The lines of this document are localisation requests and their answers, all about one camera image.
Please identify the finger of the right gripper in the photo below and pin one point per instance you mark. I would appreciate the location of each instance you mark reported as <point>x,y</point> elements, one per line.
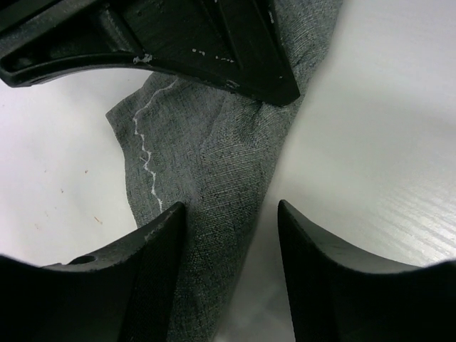
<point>43,40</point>
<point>234,45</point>

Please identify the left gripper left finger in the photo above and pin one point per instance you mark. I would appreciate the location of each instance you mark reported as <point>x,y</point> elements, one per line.
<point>121,292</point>

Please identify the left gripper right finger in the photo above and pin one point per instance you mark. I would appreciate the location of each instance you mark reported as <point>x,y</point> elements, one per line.
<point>340,292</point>

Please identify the grey cloth napkin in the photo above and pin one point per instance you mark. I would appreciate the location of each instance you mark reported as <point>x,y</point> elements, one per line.
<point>215,152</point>

